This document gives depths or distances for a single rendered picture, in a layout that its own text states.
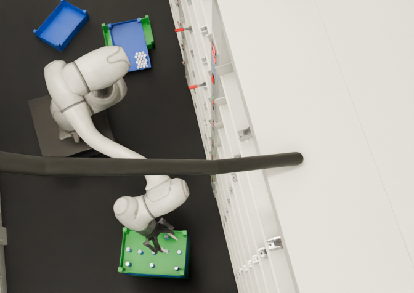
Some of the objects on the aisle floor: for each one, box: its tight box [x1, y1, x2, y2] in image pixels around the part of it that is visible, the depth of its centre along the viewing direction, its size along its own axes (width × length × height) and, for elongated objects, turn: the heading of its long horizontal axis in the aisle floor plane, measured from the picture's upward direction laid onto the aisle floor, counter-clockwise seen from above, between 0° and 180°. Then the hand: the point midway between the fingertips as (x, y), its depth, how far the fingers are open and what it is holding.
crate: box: [108, 18, 152, 72], centre depth 278 cm, size 30×20×8 cm
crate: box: [33, 0, 90, 52], centre depth 291 cm, size 30×20×8 cm
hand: (167, 243), depth 201 cm, fingers open, 6 cm apart
